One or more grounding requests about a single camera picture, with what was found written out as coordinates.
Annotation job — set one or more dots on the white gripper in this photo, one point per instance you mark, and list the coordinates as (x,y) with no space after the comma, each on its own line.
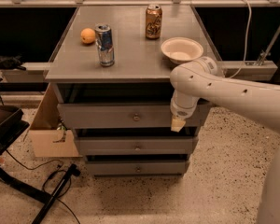
(180,113)

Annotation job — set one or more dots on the grey top drawer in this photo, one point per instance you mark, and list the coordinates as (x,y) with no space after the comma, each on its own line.
(103,116)

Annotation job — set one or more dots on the grey drawer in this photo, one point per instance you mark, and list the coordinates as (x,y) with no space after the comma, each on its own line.
(103,116)
(138,168)
(135,145)

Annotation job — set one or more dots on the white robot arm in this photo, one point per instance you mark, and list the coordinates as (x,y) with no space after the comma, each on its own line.
(259,102)

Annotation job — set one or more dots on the grey bottom drawer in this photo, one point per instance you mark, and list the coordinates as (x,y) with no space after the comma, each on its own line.
(138,168)

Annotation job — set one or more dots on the grey drawer cabinet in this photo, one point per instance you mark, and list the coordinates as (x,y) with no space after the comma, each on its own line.
(138,92)

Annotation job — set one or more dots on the grey middle drawer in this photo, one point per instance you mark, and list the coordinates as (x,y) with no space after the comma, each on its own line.
(135,145)

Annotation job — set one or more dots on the white paper bowl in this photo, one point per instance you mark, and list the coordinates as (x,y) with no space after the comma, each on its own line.
(181,50)

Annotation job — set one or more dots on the blue silver energy drink can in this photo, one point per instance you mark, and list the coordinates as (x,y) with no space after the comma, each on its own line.
(104,44)

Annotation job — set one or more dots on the gold soda can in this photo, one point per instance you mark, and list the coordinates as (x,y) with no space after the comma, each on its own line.
(153,21)

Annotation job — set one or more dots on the black tripod stand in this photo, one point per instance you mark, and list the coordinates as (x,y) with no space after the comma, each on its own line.
(54,196)

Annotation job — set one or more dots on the orange fruit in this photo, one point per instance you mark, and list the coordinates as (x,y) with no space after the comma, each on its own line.
(87,36)

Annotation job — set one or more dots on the cardboard box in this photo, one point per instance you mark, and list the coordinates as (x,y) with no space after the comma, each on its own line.
(50,138)

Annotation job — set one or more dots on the black tray stand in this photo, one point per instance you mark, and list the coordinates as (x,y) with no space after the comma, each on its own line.
(11,127)

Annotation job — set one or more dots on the metal railing frame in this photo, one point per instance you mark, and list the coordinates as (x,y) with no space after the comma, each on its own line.
(45,34)

